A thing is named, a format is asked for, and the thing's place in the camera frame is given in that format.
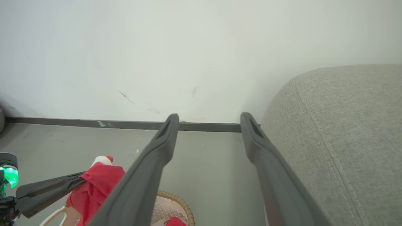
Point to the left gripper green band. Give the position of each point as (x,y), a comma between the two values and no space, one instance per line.
(9,175)

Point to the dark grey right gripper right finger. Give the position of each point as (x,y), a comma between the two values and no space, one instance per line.
(276,188)

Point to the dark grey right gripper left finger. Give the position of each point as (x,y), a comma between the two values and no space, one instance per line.
(141,175)

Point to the red and white garment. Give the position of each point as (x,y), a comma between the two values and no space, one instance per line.
(97,188)

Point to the cream perforated basket brown rim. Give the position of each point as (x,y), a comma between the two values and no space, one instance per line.
(169,207)

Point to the grey fabric sofa seat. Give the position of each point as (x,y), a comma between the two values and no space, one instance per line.
(345,141)

